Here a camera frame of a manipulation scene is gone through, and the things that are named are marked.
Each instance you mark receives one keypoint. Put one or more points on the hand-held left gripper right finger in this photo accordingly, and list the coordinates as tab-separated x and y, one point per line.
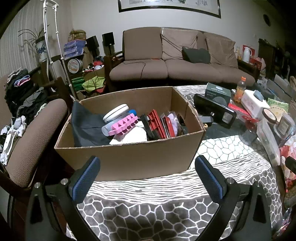
209	178

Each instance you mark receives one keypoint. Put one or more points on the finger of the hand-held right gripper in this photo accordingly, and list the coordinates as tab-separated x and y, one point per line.
291	164

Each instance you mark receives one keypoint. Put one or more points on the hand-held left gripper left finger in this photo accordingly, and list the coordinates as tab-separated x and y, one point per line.
85	178

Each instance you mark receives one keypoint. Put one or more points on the brown cardboard box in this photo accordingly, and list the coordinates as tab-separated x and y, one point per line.
127	160

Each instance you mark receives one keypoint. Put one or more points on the clear glass cup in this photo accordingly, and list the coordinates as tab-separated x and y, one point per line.
248	136

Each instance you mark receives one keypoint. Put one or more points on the red box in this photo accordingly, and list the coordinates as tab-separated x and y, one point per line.
240	111

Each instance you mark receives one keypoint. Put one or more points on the clear plastic container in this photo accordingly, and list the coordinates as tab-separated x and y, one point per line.
268	143

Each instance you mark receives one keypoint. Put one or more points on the white red snack bag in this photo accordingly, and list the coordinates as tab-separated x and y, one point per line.
289	185

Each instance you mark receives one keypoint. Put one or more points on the grey-lidded clear jar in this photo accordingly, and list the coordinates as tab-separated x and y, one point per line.
284	127

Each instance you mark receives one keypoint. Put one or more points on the dark grey cloth bag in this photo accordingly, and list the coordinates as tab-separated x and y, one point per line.
87	127

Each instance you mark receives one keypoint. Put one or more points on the brown-lidded jar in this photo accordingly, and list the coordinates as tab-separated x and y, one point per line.
269	117

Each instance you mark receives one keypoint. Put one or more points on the clear plastic bottle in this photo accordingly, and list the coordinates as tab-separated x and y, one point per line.
106	129

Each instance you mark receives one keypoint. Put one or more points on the grey white patterned table cloth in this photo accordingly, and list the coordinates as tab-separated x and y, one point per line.
161	208

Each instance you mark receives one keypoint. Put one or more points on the green tan packet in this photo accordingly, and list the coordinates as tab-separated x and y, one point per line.
278	106

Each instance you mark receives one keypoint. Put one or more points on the brown armchair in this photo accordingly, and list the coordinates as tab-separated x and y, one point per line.
39	139

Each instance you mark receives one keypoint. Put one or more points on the pink silicone tray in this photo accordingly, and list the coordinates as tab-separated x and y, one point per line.
123	126

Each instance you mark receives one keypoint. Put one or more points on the purple pouch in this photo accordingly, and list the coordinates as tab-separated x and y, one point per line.
173	122

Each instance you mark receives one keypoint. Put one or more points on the black rectangular device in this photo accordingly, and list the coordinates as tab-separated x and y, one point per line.
212	106

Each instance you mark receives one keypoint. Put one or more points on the white round case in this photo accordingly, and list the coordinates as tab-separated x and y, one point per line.
115	112

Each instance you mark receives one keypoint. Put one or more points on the white tissue box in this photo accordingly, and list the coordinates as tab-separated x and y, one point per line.
252	103

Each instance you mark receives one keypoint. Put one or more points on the red plastic tray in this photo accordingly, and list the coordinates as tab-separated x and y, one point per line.
159	122

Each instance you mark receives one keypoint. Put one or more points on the small blue-grey case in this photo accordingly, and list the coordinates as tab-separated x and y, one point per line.
258	95

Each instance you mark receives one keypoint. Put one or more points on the black plastic item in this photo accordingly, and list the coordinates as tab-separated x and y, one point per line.
148	127

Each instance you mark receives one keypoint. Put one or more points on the white clothes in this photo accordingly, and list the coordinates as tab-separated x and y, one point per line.
11	136

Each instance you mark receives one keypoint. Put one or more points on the orange juice bottle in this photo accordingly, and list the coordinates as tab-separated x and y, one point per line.
239	91

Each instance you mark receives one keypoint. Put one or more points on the green bag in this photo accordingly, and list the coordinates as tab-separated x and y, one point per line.
93	84

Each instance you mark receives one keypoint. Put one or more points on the pile of dark clothes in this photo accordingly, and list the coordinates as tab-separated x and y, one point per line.
23	97

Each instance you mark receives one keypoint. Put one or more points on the wooden side table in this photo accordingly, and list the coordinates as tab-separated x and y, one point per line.
248	69

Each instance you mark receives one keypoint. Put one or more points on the red gift bag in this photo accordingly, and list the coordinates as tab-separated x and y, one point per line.
257	63

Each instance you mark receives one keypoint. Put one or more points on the dark wooden cabinet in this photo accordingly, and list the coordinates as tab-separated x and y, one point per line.
272	58

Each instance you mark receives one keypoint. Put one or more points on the round cookie tin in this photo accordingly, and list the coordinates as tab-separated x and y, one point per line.
75	66

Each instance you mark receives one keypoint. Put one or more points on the white thermos jug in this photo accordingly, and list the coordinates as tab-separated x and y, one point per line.
246	54

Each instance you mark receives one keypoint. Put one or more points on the dark grey pillow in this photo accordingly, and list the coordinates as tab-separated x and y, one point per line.
196	55

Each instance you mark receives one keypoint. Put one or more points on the blue cardboard box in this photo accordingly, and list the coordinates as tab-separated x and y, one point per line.
73	55
74	49
75	42

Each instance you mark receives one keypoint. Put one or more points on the brown sofa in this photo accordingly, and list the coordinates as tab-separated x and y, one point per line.
143	67

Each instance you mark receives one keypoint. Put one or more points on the tan cushion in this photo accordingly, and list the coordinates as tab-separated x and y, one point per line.
222	48
175	41

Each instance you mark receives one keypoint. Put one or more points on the black speaker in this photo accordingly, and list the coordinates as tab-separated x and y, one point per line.
93	42
108	39

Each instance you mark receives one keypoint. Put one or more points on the potted plant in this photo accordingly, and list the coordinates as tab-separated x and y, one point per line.
39	46

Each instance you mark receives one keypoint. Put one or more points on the brown woven bag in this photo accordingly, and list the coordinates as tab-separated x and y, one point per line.
77	34

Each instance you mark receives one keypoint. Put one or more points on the white metal stand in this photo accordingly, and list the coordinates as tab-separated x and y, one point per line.
56	34

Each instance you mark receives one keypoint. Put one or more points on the framed wall picture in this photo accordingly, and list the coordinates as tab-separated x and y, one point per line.
166	4

